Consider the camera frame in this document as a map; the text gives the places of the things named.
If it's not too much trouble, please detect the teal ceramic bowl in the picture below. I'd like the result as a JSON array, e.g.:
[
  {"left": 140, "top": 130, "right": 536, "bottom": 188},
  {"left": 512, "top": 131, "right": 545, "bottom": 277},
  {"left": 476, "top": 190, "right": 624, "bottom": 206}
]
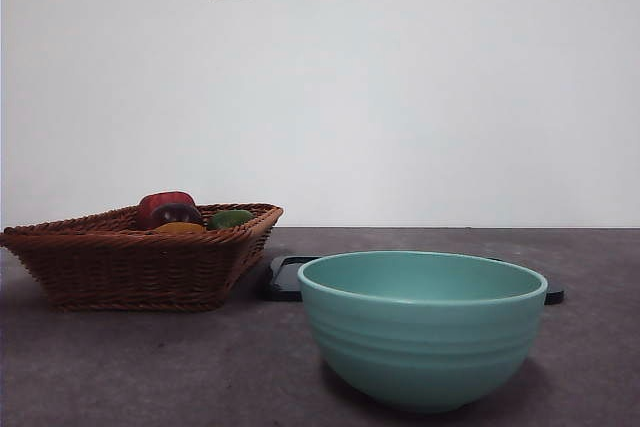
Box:
[{"left": 297, "top": 250, "right": 548, "bottom": 414}]

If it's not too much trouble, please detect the green avocado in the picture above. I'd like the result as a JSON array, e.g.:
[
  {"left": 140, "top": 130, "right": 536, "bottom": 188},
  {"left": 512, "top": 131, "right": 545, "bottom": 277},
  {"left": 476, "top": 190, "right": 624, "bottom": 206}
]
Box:
[{"left": 206, "top": 209, "right": 256, "bottom": 232}]

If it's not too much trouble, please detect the dark green rectangular tray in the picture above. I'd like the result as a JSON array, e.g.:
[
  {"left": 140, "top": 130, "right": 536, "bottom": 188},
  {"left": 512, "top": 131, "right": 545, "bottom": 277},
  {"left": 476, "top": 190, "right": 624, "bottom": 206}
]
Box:
[{"left": 258, "top": 255, "right": 565, "bottom": 306}]

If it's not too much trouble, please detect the dark purple plum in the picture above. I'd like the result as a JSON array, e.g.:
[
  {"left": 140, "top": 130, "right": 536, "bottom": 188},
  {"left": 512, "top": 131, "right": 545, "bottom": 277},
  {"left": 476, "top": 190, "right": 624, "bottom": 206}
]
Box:
[{"left": 151, "top": 201, "right": 205, "bottom": 228}]

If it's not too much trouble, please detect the red apple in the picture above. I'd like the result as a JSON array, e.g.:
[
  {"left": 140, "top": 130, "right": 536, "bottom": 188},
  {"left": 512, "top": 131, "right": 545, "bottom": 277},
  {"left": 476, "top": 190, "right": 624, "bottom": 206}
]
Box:
[{"left": 137, "top": 190, "right": 197, "bottom": 231}]

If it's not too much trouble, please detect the brown wicker basket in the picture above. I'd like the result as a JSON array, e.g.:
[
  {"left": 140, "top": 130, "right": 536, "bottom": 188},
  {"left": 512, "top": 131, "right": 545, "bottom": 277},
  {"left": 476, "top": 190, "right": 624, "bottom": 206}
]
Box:
[{"left": 0, "top": 202, "right": 285, "bottom": 313}]

